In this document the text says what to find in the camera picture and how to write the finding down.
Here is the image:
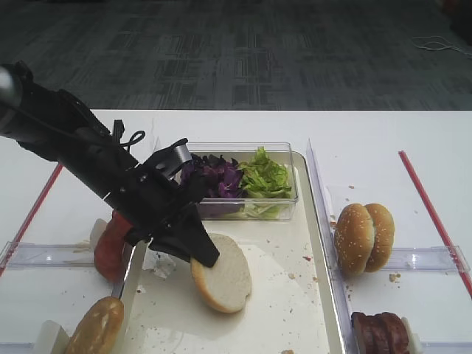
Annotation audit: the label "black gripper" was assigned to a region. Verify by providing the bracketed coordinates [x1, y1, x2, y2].
[104, 165, 220, 267]

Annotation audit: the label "bun slice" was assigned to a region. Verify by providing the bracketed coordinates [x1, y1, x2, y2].
[65, 296, 124, 354]
[190, 233, 251, 313]

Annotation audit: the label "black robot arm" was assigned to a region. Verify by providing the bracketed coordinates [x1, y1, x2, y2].
[1, 62, 219, 267]

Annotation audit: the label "tomato slices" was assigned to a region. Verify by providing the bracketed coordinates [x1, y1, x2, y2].
[94, 211, 132, 283]

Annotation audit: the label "green lettuce shreds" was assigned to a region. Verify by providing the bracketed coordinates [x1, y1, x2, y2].
[238, 147, 291, 198]

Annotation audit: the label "meat patties stack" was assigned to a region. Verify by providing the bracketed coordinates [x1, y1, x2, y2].
[351, 312, 410, 354]

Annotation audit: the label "purple cabbage shreds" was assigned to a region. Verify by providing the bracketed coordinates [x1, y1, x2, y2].
[181, 153, 244, 198]

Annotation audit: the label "clear plastic salad box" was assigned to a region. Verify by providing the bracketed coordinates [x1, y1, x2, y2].
[176, 142, 299, 221]

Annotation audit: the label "white upper pusher block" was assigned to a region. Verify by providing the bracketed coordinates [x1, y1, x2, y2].
[89, 218, 108, 249]

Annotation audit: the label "white pusher block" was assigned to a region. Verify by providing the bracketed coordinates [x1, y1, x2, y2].
[89, 218, 108, 249]
[32, 320, 69, 354]
[401, 317, 423, 354]

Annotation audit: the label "white metal tray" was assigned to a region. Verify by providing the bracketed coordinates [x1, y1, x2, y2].
[114, 153, 343, 353]

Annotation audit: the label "left red strip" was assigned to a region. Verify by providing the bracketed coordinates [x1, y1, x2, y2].
[1, 164, 63, 260]

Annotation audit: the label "red strip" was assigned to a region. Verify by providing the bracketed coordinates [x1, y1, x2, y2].
[398, 150, 471, 296]
[1, 164, 63, 260]

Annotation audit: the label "white lower pusher block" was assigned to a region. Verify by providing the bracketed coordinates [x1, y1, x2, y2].
[32, 320, 69, 354]

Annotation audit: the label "front sesame top bun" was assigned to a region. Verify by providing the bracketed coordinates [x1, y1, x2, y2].
[334, 204, 375, 277]

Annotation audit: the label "rear top bun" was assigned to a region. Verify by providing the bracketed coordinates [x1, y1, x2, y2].
[364, 204, 395, 273]

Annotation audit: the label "white right pusher block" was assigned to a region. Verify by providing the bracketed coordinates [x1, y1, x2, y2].
[401, 317, 423, 354]

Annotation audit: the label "right red strip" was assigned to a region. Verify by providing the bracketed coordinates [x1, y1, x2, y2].
[398, 150, 471, 296]

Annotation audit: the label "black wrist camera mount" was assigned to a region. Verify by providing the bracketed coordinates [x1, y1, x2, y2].
[143, 138, 192, 179]

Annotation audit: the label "black cable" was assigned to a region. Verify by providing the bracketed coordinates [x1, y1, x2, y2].
[21, 110, 147, 152]

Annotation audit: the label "right long clear rail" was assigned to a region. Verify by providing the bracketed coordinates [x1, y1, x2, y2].
[306, 140, 358, 353]

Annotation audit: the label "left upper clear rail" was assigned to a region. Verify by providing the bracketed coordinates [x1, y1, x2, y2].
[1, 242, 94, 270]

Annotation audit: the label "right lower clear rail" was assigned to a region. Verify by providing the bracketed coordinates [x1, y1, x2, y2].
[419, 341, 472, 354]

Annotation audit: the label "right upper clear rail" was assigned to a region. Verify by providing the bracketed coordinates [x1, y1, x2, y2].
[382, 246, 471, 274]

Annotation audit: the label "white cable on floor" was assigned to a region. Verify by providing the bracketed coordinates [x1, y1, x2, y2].
[411, 35, 472, 58]

